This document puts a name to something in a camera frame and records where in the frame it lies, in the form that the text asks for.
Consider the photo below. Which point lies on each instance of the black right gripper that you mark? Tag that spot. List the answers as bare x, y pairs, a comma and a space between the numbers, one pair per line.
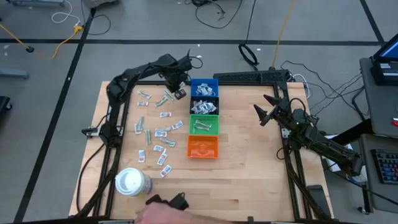
284, 113

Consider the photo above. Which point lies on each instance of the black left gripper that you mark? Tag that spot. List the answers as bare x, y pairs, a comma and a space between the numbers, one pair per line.
177, 71

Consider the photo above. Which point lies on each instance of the green striped bandage wrapper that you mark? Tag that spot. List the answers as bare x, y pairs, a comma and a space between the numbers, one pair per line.
168, 142
168, 94
144, 94
202, 123
140, 123
148, 137
201, 127
182, 84
163, 128
161, 101

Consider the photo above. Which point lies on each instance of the white packet with dark print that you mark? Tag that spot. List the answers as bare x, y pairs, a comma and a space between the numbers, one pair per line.
206, 111
200, 87
196, 109
211, 107
203, 105
202, 93
209, 88
211, 93

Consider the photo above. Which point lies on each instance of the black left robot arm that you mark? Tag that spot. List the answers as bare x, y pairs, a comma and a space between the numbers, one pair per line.
136, 70

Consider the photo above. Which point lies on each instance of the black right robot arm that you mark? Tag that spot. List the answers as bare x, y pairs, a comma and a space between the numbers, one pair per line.
329, 149

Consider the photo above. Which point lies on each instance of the blue plastic basket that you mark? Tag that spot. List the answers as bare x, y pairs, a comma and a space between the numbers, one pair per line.
194, 81

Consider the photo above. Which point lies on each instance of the black plastic basket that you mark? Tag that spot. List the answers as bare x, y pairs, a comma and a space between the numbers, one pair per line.
204, 99

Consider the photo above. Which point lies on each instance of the green plastic basket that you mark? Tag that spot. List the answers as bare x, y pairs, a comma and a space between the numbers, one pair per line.
214, 132

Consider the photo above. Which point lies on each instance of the orange plastic basket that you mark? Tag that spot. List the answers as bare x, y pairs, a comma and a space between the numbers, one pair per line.
202, 147

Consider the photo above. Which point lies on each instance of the black desk beam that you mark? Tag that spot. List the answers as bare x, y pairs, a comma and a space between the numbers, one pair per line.
357, 130

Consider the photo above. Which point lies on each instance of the black flat pad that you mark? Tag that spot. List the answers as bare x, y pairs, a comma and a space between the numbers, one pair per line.
317, 196

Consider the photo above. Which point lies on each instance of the grey cart top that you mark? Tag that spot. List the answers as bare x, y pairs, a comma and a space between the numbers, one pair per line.
381, 105

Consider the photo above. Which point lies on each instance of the white and yellow container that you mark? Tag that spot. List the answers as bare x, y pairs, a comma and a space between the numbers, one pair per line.
362, 179

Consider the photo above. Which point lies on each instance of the black labelled device box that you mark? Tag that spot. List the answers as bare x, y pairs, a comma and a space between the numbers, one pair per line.
384, 74

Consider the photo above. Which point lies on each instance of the person's hand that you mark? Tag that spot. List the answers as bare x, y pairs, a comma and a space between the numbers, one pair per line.
161, 214

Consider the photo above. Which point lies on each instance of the small red object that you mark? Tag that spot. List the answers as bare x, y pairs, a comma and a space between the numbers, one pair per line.
395, 122

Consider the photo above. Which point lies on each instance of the black computer keyboard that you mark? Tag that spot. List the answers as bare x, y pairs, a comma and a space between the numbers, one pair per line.
387, 166

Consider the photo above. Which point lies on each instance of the black monitor with blue screen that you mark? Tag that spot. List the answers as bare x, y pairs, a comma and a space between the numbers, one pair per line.
390, 51

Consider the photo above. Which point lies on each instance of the grey desk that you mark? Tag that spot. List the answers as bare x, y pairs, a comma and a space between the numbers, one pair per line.
382, 196

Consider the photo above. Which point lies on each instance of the black floor socket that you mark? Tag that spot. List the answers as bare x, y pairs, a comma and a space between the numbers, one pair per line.
30, 48

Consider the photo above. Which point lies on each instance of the grey metal furniture base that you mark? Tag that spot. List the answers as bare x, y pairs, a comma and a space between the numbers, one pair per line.
37, 2

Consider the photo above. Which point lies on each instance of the black wheeled base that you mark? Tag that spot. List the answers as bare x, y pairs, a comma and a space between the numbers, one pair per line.
3, 105

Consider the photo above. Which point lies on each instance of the black perforated metal rail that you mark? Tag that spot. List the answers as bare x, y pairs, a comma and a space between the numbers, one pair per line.
248, 76

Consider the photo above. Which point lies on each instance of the black camera clamp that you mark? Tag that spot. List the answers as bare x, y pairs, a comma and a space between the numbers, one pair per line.
250, 219

